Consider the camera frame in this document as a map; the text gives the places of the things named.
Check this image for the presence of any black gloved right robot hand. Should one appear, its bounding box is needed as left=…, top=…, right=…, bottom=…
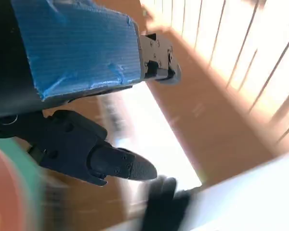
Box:
left=143, top=176, right=196, bottom=231

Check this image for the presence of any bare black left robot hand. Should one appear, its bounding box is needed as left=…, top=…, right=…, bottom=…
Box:
left=0, top=0, right=182, bottom=186

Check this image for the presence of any pink bowl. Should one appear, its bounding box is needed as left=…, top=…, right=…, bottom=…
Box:
left=0, top=144, right=27, bottom=231

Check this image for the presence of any green cutting mat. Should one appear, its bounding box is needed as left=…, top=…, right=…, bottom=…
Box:
left=0, top=138, right=48, bottom=193

